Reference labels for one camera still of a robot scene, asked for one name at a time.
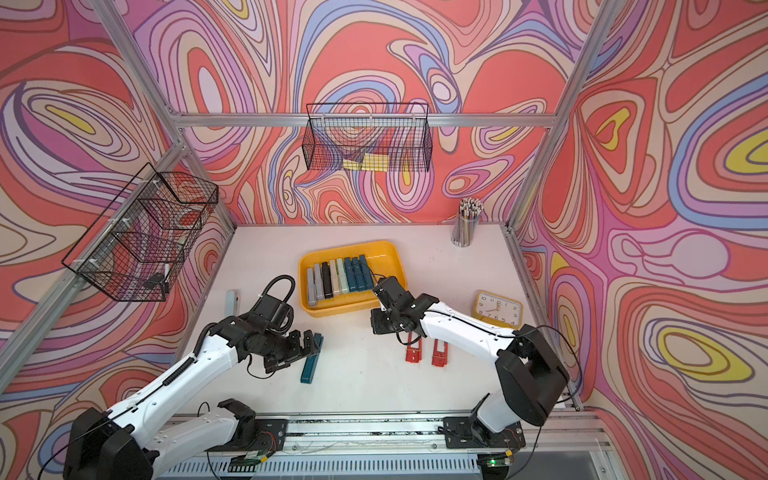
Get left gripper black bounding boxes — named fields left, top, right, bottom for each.
left=261, top=327, right=324, bottom=373

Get teal pliers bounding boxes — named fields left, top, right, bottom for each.
left=300, top=333, right=324, bottom=385
left=343, top=257, right=358, bottom=293
left=351, top=258, right=366, bottom=292
left=358, top=255, right=374, bottom=290

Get red pliers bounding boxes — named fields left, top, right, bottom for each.
left=405, top=341, right=422, bottom=364
left=431, top=339, right=448, bottom=368

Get yellow plastic storage tray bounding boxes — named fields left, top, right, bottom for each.
left=297, top=240, right=408, bottom=318

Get light green pliers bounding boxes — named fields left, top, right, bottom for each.
left=336, top=258, right=350, bottom=294

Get beige pruning pliers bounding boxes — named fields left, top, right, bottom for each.
left=329, top=259, right=341, bottom=297

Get black pruning pliers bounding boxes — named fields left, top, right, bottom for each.
left=320, top=262, right=334, bottom=299

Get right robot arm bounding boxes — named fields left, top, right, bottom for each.
left=370, top=276, right=570, bottom=440

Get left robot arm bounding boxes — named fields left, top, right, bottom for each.
left=62, top=297, right=319, bottom=479

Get light blue small object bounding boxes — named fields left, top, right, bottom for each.
left=225, top=290, right=240, bottom=317

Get yellow alarm clock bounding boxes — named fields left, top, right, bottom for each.
left=472, top=291, right=524, bottom=330

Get pencil holder cup with pencils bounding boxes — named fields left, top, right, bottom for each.
left=451, top=198, right=484, bottom=248

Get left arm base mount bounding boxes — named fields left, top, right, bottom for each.
left=208, top=418, right=288, bottom=454

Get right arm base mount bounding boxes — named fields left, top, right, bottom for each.
left=437, top=416, right=526, bottom=452

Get black wire basket left wall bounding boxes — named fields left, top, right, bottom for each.
left=62, top=163, right=219, bottom=302

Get black wire basket wall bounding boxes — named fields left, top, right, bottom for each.
left=62, top=163, right=219, bottom=302
left=302, top=101, right=433, bottom=172

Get black wire basket back wall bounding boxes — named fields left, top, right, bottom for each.
left=302, top=101, right=433, bottom=172

